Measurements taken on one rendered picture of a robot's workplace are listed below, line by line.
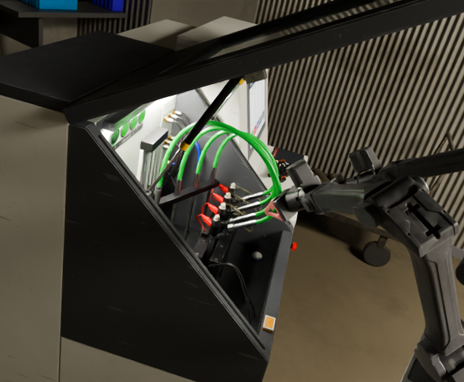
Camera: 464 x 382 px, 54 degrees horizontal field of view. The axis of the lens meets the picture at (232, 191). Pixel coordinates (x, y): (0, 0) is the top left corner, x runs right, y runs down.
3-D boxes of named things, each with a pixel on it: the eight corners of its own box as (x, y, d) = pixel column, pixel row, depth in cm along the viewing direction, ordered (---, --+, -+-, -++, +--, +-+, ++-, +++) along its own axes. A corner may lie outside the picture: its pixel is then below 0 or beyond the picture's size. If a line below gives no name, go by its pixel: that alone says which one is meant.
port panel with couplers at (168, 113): (160, 188, 165) (173, 106, 151) (152, 185, 165) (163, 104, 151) (172, 173, 177) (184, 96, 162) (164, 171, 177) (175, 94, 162)
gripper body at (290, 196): (271, 202, 126) (290, 196, 120) (290, 186, 132) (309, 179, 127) (282, 223, 127) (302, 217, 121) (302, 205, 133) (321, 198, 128)
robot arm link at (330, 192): (381, 235, 74) (436, 200, 76) (363, 203, 74) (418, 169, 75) (306, 217, 117) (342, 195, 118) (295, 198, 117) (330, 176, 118)
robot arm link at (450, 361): (465, 396, 88) (487, 381, 88) (435, 350, 88) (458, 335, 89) (440, 381, 97) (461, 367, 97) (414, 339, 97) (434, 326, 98)
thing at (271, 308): (257, 390, 130) (271, 350, 122) (242, 385, 130) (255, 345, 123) (282, 264, 184) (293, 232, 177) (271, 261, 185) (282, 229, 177)
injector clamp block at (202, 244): (211, 299, 153) (221, 262, 146) (183, 289, 154) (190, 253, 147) (233, 244, 183) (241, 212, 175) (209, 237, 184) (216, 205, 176)
